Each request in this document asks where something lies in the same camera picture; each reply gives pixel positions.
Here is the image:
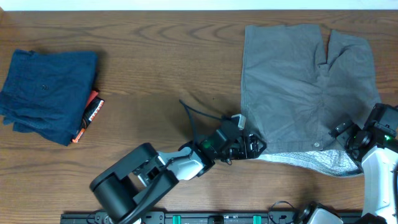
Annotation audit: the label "black cable loop at base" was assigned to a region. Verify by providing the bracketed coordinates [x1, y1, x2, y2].
[267, 200, 295, 224]

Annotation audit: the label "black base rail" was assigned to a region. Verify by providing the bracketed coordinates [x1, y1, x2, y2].
[60, 202, 363, 224]

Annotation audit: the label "orange black folded item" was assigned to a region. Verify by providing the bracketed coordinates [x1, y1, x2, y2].
[72, 90, 104, 143]

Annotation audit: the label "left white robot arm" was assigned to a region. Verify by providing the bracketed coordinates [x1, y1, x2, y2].
[90, 120, 267, 223]

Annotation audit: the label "folded navy blue garment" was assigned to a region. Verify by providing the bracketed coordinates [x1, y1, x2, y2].
[1, 49, 98, 146]

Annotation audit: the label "grey shorts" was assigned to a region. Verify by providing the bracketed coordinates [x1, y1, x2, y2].
[241, 24, 381, 177]

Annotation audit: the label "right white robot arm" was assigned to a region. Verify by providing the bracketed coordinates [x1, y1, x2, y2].
[330, 121, 397, 223]

